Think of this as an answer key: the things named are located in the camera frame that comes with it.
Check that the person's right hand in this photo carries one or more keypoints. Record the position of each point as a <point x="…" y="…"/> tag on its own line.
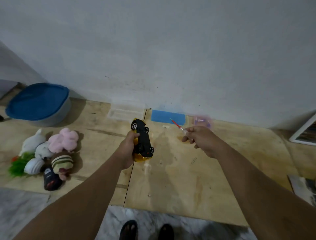
<point x="204" y="141"/>

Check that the person's left hand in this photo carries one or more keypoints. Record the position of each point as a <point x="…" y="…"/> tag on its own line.
<point x="126" y="151"/>

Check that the person's left thumb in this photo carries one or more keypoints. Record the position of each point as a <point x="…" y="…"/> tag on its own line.
<point x="133" y="136"/>

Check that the person's right fingers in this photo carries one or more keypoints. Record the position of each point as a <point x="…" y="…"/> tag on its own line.
<point x="188" y="138"/>

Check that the yellow black toy car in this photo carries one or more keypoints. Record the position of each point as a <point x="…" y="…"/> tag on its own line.
<point x="142" y="141"/>

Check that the person's left forearm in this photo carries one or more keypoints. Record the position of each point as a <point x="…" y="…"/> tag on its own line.
<point x="74" y="202"/>

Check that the person's right forearm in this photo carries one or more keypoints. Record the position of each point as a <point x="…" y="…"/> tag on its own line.
<point x="264" y="197"/>

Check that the purple plastic toy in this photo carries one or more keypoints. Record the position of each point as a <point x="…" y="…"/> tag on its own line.
<point x="202" y="121"/>

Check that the clear plastic tray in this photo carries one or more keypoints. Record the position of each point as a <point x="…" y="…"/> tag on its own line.
<point x="126" y="112"/>

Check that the blue sponge block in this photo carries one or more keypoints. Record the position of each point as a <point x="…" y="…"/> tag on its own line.
<point x="168" y="117"/>

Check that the pink plush toy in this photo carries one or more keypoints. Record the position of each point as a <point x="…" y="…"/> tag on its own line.
<point x="64" y="139"/>

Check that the striped plush toy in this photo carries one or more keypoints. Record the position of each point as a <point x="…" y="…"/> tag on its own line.
<point x="62" y="163"/>

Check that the grey white plush toy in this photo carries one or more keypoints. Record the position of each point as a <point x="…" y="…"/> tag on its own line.
<point x="43" y="150"/>

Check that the black toy shoe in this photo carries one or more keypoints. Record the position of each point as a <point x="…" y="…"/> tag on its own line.
<point x="51" y="179"/>

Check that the person's left foot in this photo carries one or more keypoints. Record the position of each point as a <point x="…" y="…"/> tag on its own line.
<point x="128" y="230"/>

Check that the person's foot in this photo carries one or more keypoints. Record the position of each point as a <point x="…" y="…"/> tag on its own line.
<point x="128" y="230"/>
<point x="166" y="232"/>

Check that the person's right foot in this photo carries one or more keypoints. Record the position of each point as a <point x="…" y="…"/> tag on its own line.
<point x="166" y="232"/>

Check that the blue lidded grey tub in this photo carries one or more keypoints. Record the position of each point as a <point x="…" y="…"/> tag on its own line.
<point x="39" y="103"/>

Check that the white plush rabbit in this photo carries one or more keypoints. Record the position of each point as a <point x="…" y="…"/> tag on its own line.
<point x="32" y="143"/>

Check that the white round plush toy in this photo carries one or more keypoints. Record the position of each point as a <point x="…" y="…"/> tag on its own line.
<point x="34" y="166"/>

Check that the green plastic grass toy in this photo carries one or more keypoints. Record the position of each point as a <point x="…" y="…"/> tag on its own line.
<point x="18" y="165"/>

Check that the printed paper sheet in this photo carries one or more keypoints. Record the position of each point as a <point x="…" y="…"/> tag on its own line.
<point x="305" y="189"/>

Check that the white picture frame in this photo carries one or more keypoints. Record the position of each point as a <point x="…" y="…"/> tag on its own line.
<point x="304" y="132"/>

